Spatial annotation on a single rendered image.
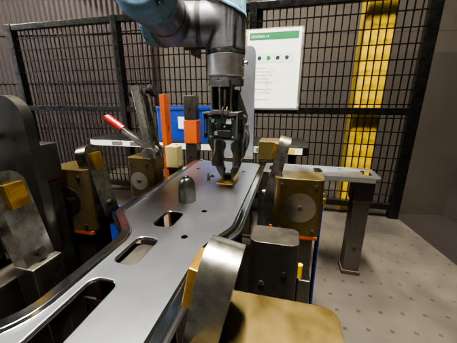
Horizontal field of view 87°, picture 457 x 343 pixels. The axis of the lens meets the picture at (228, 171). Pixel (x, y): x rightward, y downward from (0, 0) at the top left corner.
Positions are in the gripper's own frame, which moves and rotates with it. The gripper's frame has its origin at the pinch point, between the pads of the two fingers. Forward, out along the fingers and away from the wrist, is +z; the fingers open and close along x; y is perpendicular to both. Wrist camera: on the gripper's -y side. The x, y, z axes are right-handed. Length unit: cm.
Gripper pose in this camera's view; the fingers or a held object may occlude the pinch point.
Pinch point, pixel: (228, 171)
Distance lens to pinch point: 56.5
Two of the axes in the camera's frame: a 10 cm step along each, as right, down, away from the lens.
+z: 0.0, 9.6, 2.9
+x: 9.7, 0.7, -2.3
